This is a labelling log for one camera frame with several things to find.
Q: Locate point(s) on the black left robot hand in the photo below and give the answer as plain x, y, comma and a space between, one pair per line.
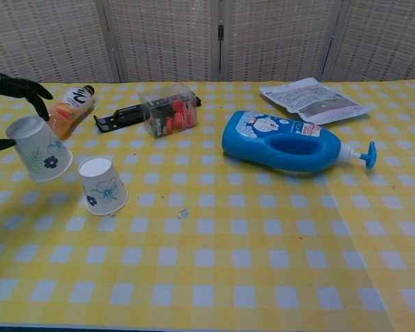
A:
17, 88

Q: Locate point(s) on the white floral paper cup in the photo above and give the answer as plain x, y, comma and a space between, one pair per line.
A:
103, 190
38, 152

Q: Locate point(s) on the woven folding screen panel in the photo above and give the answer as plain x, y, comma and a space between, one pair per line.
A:
384, 38
41, 38
280, 38
162, 38

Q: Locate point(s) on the orange juice plastic bottle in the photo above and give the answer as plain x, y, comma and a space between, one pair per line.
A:
72, 107

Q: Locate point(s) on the black clip tool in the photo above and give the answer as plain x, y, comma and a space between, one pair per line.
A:
121, 117

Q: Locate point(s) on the clear box with red pieces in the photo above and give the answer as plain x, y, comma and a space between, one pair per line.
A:
167, 114

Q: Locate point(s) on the metal screen hinge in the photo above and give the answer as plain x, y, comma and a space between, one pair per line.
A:
221, 32

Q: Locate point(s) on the blue pump detergent bottle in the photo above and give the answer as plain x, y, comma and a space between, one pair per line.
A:
249, 138

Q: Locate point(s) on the yellow checked tablecloth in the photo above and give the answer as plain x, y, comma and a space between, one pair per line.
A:
207, 259

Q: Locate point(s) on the flat printed plastic pouch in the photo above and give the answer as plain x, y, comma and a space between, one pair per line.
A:
314, 100

